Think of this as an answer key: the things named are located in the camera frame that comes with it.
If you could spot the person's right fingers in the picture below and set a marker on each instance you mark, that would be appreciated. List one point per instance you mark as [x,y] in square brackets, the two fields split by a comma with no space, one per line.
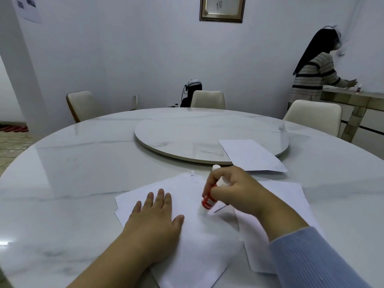
[220,175]

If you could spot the person's left forearm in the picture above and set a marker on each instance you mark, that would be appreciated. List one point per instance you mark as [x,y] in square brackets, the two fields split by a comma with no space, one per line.
[120,260]

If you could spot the cream upholstered chair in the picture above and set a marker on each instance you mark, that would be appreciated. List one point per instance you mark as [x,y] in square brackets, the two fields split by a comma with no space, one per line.
[313,116]
[207,99]

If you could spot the framed wall picture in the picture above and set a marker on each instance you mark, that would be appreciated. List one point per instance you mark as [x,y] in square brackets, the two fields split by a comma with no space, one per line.
[222,7]

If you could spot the beige sideboard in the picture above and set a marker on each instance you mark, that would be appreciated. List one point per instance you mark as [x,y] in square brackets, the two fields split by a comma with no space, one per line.
[357,116]

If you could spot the person's left little finger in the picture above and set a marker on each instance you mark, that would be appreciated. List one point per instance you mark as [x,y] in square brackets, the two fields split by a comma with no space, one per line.
[136,208]

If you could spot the round marble turntable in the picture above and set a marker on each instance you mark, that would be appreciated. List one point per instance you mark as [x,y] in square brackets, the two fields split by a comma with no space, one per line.
[192,134]

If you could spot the person's left middle finger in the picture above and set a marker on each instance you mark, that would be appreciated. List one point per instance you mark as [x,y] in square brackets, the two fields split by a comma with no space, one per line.
[160,200]

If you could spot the red slippers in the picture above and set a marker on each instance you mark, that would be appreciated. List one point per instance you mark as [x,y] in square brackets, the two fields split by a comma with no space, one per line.
[13,128]

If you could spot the cream chair wooden frame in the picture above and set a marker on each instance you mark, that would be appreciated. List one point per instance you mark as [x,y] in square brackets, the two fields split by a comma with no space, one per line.
[84,104]

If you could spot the black water dispenser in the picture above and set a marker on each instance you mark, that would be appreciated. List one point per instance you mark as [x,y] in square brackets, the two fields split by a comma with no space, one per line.
[193,85]

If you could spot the small glue bottle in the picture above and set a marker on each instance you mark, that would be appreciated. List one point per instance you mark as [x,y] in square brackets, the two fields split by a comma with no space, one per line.
[358,88]

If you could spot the person's left hand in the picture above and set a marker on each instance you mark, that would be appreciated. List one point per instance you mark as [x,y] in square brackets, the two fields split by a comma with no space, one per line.
[153,230]

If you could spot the person's left thumb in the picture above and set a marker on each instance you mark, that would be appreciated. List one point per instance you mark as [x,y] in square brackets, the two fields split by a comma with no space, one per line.
[179,223]

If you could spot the large white paper sheet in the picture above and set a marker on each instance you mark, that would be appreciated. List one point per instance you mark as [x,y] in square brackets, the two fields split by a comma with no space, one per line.
[204,245]

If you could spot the person's right hand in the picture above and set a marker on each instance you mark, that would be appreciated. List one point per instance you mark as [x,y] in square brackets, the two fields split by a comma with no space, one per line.
[243,191]

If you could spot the person's right forearm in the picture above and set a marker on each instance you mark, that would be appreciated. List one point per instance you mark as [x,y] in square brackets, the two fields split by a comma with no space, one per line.
[309,254]

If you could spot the white glue stick red label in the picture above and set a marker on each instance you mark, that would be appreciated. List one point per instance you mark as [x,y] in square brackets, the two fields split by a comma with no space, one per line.
[207,202]

